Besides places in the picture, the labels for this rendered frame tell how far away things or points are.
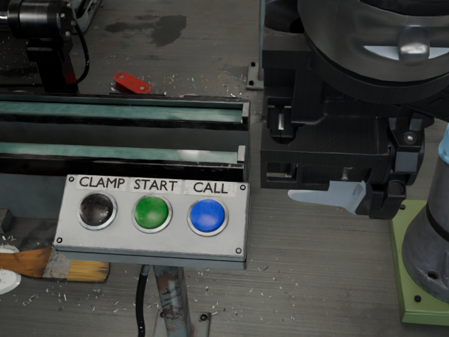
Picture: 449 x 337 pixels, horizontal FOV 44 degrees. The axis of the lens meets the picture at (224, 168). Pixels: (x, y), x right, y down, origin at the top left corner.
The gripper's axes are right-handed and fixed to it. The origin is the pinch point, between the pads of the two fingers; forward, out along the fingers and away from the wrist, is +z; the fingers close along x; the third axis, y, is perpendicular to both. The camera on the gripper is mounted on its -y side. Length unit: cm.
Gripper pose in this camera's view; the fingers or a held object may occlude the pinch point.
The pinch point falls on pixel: (361, 190)
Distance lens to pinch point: 41.7
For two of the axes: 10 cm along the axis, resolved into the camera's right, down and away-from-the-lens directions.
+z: 0.6, 3.9, 9.2
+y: -10.0, -0.4, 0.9
